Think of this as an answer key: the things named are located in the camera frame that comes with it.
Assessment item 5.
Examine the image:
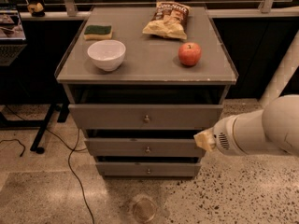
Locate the short black cable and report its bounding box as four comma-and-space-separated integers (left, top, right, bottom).
0, 138, 26, 158

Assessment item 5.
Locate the yellow brown chip bag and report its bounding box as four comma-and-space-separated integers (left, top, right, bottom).
142, 1, 191, 40

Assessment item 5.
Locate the grey drawer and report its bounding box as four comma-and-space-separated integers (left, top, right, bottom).
69, 104, 223, 130
85, 138, 206, 158
96, 162, 200, 177

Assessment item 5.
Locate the black floor cable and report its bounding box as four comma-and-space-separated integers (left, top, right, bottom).
4, 105, 96, 224

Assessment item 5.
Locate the green yellow sponge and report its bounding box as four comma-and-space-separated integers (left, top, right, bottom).
84, 25, 112, 40

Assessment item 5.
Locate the grey bottom drawer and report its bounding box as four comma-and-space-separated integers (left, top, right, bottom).
96, 162, 200, 177

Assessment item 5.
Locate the grey top drawer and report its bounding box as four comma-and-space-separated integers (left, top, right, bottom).
69, 104, 223, 130

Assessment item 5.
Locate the small yellow black object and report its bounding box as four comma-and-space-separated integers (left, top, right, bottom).
27, 2, 45, 17

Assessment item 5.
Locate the grey middle drawer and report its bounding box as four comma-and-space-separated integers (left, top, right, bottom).
85, 138, 206, 158

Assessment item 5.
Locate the white diagonal pillar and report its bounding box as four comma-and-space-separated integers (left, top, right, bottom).
259, 31, 299, 108

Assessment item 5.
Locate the black desk frame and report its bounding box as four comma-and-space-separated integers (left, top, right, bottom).
0, 103, 69, 154

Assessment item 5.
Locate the white ceramic bowl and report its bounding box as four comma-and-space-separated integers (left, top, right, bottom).
87, 40, 126, 72

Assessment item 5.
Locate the round floor drain cover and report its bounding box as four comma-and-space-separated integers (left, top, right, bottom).
132, 197, 157, 224

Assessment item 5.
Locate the laptop on desk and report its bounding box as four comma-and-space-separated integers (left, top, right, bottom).
0, 4, 27, 66

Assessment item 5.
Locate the grey drawer cabinet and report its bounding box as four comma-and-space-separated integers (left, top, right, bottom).
57, 7, 237, 164

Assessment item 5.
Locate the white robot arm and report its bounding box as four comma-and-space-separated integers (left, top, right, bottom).
193, 94, 299, 156

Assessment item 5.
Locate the red apple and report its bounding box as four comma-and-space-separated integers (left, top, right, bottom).
178, 42, 202, 66

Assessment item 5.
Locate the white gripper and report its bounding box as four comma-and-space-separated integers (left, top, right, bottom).
193, 115, 240, 156

